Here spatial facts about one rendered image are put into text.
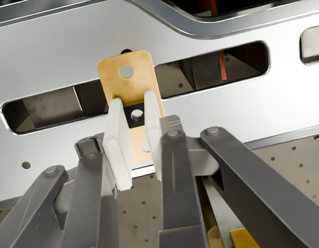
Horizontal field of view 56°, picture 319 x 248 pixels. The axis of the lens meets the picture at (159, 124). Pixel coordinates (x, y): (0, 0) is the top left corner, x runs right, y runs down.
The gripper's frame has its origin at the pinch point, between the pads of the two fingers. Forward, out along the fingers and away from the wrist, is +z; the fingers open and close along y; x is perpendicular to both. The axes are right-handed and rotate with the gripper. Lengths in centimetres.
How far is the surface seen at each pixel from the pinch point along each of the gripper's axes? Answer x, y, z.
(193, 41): 3.1, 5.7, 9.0
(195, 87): -5.0, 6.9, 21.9
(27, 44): 6.1, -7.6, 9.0
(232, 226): -12.5, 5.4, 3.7
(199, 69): -2.7, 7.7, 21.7
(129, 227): -40, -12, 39
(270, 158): -31, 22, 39
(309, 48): -0.3, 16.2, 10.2
